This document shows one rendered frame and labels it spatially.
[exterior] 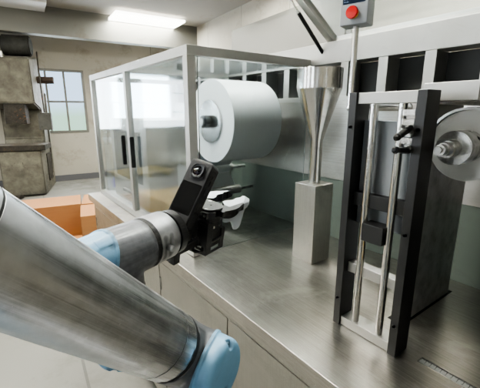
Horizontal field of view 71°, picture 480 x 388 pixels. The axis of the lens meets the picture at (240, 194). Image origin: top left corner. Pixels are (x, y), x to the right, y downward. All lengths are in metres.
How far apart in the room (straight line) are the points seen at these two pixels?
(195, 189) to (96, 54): 7.44
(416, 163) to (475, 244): 0.54
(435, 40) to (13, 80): 6.10
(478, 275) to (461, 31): 0.68
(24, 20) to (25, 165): 2.28
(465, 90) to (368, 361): 0.56
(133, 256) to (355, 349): 0.55
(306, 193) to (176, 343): 0.85
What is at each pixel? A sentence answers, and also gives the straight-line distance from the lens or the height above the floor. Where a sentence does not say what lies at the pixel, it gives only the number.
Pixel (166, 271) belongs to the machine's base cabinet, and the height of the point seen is 0.80.
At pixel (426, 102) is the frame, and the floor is 1.42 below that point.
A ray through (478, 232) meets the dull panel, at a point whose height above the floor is 1.07.
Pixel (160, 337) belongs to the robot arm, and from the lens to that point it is 0.34.
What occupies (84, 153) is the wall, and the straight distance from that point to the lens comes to 7.84.
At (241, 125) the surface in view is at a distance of 1.25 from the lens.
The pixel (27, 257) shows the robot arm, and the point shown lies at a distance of 0.24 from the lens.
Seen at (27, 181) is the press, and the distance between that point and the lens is 6.65.
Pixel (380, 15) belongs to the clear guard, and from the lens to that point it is 1.30.
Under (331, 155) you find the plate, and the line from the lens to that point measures 1.39.
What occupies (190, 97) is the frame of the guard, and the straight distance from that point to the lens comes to 1.12.
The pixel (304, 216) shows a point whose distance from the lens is 1.16.
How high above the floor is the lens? 1.40
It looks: 14 degrees down
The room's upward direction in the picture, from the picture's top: straight up
